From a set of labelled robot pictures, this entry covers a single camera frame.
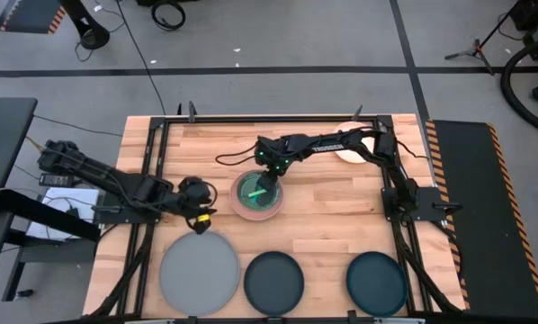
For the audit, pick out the large grey plastic plate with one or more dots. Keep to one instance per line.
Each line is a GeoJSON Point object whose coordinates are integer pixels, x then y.
{"type": "Point", "coordinates": [199, 274]}

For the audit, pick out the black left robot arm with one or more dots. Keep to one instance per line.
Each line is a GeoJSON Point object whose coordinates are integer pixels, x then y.
{"type": "Point", "coordinates": [129, 186]}

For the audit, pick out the black frame clamp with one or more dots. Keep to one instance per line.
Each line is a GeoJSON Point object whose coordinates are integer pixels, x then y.
{"type": "Point", "coordinates": [357, 113]}
{"type": "Point", "coordinates": [191, 111]}

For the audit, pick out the black equipment case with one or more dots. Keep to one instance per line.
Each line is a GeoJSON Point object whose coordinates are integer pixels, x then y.
{"type": "Point", "coordinates": [534, 13]}

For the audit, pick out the cream white plastic plate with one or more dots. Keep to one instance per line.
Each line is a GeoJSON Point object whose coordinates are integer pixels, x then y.
{"type": "Point", "coordinates": [347, 156]}

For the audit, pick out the black power adapter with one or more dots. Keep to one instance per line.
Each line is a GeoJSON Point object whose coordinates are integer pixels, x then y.
{"type": "Point", "coordinates": [55, 180]}

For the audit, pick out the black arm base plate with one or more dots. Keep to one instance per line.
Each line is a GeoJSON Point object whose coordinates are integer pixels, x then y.
{"type": "Point", "coordinates": [431, 211]}
{"type": "Point", "coordinates": [129, 218]}

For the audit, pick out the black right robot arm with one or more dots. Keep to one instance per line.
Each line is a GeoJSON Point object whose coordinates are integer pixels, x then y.
{"type": "Point", "coordinates": [336, 145]}

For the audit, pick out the large black hazard-striped mat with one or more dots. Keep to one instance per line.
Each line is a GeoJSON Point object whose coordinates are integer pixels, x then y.
{"type": "Point", "coordinates": [485, 216]}

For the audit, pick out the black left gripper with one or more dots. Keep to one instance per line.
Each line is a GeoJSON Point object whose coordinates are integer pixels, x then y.
{"type": "Point", "coordinates": [196, 191]}

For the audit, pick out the dark teal plastic plate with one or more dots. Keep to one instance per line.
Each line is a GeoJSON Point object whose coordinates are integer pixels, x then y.
{"type": "Point", "coordinates": [377, 283]}

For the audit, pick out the small black hazard-striped mat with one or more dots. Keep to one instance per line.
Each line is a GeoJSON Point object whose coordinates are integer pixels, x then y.
{"type": "Point", "coordinates": [26, 15]}

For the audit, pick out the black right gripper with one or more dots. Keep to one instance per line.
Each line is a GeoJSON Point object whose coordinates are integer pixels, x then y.
{"type": "Point", "coordinates": [271, 155]}

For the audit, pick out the black wrist camera yellow label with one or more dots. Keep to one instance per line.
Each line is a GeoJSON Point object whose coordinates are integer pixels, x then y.
{"type": "Point", "coordinates": [202, 219]}

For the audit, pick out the black floor stand base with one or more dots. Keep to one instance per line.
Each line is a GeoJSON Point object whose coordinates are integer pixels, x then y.
{"type": "Point", "coordinates": [91, 38]}

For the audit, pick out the pink plastic plate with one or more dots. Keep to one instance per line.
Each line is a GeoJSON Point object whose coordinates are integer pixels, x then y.
{"type": "Point", "coordinates": [255, 215]}

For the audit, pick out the green translucent plastic plate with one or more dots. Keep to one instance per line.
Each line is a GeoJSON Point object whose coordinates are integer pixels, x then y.
{"type": "Point", "coordinates": [244, 191]}

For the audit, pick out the white sheet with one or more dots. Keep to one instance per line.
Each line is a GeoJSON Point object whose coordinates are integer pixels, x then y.
{"type": "Point", "coordinates": [66, 200]}

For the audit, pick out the black desk leg frame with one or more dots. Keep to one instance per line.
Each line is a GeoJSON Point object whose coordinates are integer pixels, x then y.
{"type": "Point", "coordinates": [44, 215]}

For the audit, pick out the dark grey plastic plate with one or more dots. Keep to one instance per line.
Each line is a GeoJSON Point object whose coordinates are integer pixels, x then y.
{"type": "Point", "coordinates": [273, 283]}

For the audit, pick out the black desk top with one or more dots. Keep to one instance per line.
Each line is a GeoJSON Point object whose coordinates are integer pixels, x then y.
{"type": "Point", "coordinates": [3, 135]}

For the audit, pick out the black tripod stand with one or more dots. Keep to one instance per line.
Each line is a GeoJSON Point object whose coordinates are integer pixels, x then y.
{"type": "Point", "coordinates": [477, 47]}

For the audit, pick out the black aluminium table frame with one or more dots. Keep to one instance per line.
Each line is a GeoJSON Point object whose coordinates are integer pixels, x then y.
{"type": "Point", "coordinates": [206, 119]}

